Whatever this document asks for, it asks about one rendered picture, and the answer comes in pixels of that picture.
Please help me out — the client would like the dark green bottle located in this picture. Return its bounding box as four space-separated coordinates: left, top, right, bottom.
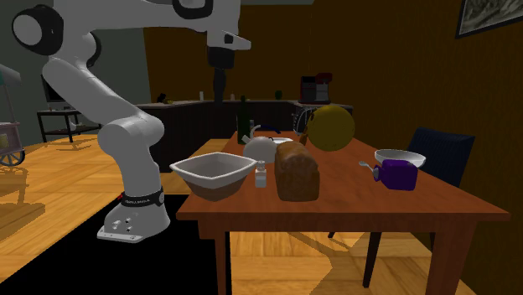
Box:
236 95 251 145

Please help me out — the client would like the dark kitchen counter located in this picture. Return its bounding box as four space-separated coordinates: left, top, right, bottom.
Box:
136 72 355 173

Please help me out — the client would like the white kettle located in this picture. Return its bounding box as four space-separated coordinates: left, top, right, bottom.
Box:
241 123 284 165

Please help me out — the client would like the white square bowl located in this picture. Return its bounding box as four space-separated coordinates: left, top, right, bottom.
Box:
168 152 259 203

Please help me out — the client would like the small glass salt shaker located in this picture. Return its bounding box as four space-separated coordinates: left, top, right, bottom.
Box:
254 159 268 189

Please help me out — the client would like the yellow ball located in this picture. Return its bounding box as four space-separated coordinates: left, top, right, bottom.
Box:
305 104 356 153

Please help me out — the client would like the brown bread loaf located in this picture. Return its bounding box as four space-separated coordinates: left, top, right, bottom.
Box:
273 140 321 203

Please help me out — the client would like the black side table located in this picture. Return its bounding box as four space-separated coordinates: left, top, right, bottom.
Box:
36 75 103 144

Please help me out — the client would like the silver spoon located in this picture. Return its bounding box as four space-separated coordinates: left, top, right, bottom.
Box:
358 159 380 176

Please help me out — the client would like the brown wooden table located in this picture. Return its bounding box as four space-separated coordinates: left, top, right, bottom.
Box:
175 130 512 295

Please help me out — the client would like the white round bowl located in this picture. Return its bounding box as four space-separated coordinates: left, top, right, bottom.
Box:
374 148 427 169

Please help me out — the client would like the purple jar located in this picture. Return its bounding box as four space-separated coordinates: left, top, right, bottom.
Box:
373 158 419 191

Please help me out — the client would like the wheeled cart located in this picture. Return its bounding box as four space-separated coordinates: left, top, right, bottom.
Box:
0 64 27 168

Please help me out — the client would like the black robot stand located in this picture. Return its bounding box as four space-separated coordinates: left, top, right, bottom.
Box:
0 194 230 295

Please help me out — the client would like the dark blue chair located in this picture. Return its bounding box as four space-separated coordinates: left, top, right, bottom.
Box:
326 126 477 289

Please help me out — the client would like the framed wall picture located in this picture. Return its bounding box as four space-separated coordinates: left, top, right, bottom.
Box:
454 0 523 40

